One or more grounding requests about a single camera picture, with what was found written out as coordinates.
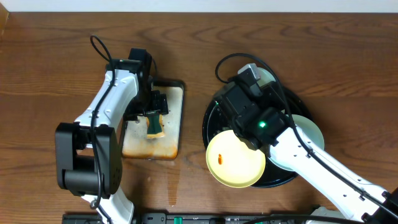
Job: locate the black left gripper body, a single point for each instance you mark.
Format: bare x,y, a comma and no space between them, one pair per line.
158,103

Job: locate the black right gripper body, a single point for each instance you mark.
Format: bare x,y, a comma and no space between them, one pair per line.
236,101

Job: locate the mint green plate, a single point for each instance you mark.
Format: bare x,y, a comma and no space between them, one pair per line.
311,130
265,77

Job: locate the green yellow sponge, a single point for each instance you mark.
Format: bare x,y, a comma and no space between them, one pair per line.
155,127

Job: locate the pale yellow plate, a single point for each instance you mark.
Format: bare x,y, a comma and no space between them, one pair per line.
232,163

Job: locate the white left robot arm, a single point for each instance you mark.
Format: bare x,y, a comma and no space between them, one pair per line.
88,155

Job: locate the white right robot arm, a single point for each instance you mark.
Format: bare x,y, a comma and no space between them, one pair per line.
261,116

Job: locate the rectangular black soap tray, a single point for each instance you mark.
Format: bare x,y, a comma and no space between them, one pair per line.
135,142

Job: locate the round black tray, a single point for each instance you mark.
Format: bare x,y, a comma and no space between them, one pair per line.
215,121

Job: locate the black rail at table edge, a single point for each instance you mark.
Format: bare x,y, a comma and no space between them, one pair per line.
160,218

